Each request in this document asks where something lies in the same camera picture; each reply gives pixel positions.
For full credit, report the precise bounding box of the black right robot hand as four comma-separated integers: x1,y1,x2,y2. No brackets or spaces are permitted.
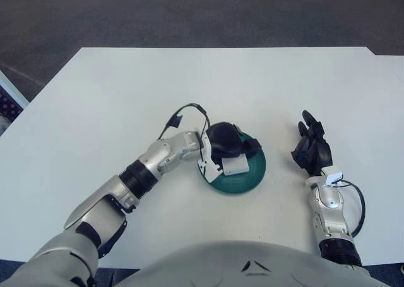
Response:
290,110,334,177

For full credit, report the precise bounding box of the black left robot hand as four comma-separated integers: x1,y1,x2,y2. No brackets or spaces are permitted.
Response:
208,121,262,159

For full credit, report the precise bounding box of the white charger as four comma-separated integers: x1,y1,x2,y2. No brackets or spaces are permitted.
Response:
222,156,250,177

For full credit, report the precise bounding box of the teal round plate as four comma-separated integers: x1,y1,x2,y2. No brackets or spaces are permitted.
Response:
199,129,268,196

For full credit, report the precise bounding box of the grey robot torso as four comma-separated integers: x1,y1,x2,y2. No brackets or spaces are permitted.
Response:
116,240,379,287

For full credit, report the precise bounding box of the white board panel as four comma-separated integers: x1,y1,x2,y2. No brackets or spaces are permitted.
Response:
0,71,30,108

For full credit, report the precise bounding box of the patterned blue rug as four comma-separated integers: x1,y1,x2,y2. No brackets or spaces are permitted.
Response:
0,90,25,133

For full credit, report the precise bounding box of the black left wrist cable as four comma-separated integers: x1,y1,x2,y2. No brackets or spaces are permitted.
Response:
157,103,212,143

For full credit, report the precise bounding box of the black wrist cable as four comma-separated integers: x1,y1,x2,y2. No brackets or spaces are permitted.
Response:
157,103,212,143
342,179,367,237

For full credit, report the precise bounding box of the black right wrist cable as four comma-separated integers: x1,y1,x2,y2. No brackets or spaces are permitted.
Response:
342,179,367,237

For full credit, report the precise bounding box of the black upper arm cable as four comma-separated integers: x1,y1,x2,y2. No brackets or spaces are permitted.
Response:
97,217,129,259

